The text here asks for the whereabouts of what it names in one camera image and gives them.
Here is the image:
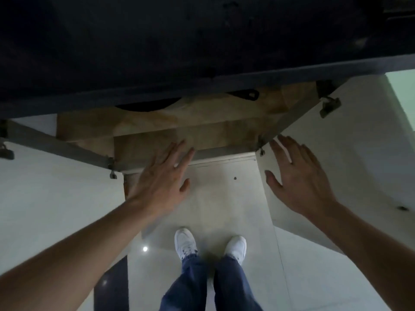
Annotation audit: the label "person's right hand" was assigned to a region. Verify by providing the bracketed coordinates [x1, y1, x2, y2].
[264, 134, 340, 221]

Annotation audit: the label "person's left hand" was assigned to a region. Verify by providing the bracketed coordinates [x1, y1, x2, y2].
[126, 139, 197, 221]

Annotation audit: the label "person's left forearm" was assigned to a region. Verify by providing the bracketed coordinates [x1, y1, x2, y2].
[0, 198, 155, 311]

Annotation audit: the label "person's right forearm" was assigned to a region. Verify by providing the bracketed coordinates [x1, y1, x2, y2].
[305, 201, 415, 311]

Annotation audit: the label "brown cabinet interior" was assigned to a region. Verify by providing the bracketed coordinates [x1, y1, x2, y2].
[56, 81, 320, 173]

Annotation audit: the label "white cabinet door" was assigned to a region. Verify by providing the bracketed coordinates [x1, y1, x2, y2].
[0, 120, 126, 276]
[256, 74, 415, 254]

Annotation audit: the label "white left sneaker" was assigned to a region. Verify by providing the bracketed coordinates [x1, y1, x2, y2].
[174, 227, 198, 261]

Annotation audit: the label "white sneaker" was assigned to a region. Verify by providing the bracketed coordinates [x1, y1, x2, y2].
[174, 227, 198, 261]
[224, 236, 247, 265]

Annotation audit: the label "white right sneaker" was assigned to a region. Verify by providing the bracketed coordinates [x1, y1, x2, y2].
[224, 236, 247, 265]

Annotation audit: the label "blue jeans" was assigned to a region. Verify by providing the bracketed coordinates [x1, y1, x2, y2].
[159, 254, 264, 311]

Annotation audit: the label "dark countertop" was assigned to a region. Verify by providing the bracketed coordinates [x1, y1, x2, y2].
[0, 0, 415, 119]

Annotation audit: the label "black bracket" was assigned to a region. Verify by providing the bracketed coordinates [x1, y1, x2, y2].
[227, 89, 260, 102]

